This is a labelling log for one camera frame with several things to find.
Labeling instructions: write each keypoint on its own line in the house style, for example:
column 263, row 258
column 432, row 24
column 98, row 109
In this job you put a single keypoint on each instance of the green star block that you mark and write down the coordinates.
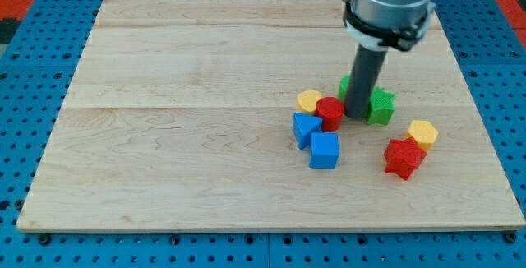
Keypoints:
column 381, row 107

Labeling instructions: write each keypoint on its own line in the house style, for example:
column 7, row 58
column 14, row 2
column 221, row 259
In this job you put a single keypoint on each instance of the red star block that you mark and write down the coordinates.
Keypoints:
column 403, row 157

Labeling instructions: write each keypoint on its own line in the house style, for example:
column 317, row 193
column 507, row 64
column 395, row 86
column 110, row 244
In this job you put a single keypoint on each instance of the blue triangle block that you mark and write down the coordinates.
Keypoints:
column 303, row 126

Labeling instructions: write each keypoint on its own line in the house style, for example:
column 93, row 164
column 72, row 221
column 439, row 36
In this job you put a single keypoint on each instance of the green circle block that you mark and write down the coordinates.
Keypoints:
column 343, row 87

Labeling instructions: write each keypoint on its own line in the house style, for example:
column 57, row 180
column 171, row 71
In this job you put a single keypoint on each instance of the blue cube block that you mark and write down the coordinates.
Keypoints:
column 324, row 150

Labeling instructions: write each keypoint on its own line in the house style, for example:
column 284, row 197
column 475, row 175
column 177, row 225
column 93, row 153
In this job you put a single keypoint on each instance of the red cylinder block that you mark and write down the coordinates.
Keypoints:
column 331, row 111

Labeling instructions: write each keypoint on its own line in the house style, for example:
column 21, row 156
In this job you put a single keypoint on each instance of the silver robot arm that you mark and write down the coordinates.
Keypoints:
column 377, row 26

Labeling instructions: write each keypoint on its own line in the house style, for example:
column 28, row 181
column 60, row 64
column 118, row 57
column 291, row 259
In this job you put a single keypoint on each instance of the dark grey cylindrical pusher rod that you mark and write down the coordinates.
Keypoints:
column 362, row 80

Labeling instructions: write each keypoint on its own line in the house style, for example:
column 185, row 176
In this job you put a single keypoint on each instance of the yellow heart block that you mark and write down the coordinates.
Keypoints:
column 307, row 101

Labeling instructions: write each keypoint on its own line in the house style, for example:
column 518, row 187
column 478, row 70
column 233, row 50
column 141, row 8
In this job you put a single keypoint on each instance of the yellow hexagon block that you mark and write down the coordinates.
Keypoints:
column 423, row 132

